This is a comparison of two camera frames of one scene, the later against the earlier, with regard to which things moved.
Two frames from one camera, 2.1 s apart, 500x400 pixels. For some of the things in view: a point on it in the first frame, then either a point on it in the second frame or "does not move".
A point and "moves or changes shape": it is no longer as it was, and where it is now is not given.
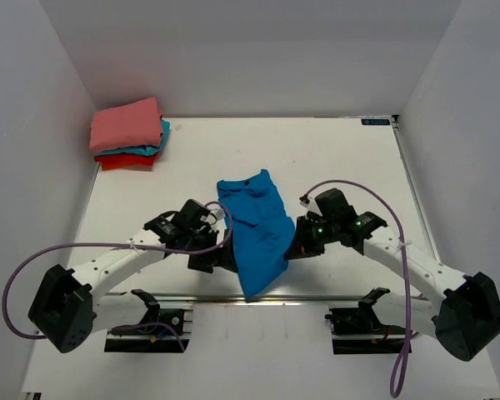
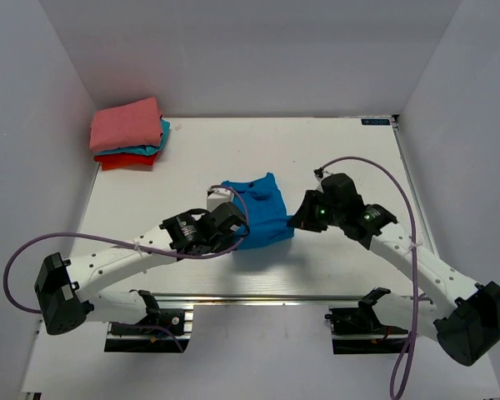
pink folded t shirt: (134, 123) does not move
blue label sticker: (375, 122) does not move
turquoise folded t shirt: (145, 151) does not move
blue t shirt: (262, 233) moves or changes shape
